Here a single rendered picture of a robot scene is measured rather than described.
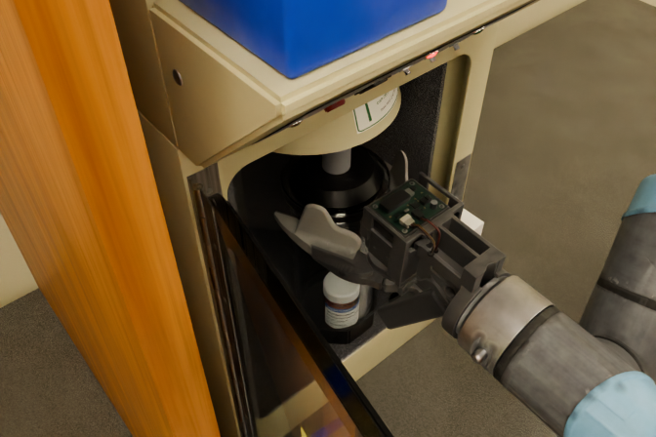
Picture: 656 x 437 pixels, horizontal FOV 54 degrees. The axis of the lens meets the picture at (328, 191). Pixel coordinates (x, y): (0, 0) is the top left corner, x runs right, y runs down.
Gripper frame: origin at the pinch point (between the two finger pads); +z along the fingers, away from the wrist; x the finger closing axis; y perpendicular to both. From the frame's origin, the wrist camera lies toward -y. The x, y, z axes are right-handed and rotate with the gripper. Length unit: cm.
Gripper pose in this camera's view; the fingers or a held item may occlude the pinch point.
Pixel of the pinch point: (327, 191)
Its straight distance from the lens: 65.3
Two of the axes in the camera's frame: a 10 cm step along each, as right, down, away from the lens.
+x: -7.7, 4.5, -4.6
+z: -6.4, -5.6, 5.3
